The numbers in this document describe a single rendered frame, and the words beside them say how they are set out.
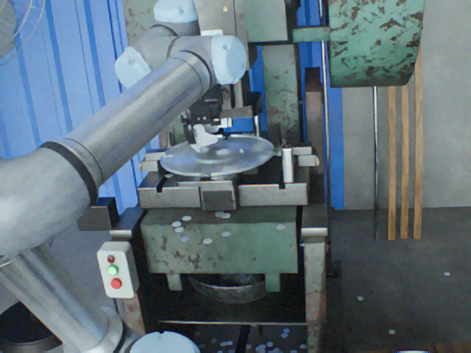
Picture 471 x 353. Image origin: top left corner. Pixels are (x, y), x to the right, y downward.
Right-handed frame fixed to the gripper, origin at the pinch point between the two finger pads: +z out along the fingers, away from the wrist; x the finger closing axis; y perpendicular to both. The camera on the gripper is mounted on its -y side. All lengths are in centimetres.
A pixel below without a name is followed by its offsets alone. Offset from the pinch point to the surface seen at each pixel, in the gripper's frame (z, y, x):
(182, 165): 12.3, -6.0, 6.7
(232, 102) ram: 4.2, 6.8, 19.4
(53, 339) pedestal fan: 91, -72, -1
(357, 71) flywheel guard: -10.4, 35.8, 9.3
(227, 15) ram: -14.1, 7.5, 30.7
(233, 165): 11.8, 6.5, 5.3
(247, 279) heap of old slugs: 59, 5, 4
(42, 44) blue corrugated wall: 52, -102, 141
